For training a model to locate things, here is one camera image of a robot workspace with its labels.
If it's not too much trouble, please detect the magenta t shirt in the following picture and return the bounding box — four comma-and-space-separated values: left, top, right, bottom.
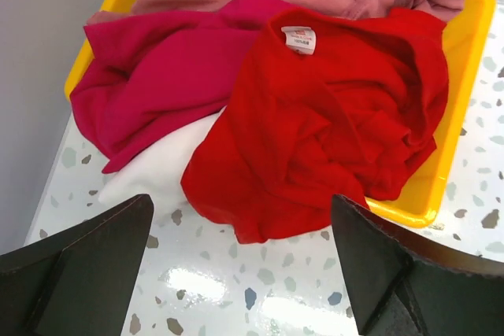
70, 0, 289, 174

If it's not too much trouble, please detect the white t shirt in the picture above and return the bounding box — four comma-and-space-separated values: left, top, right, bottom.
98, 112, 222, 215

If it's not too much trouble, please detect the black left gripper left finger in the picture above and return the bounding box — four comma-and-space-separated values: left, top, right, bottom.
1, 194, 154, 335

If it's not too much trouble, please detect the red t shirt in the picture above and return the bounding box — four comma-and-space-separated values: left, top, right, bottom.
181, 8, 449, 244

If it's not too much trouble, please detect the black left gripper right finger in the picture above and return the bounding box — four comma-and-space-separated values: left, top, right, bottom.
331, 195, 503, 335

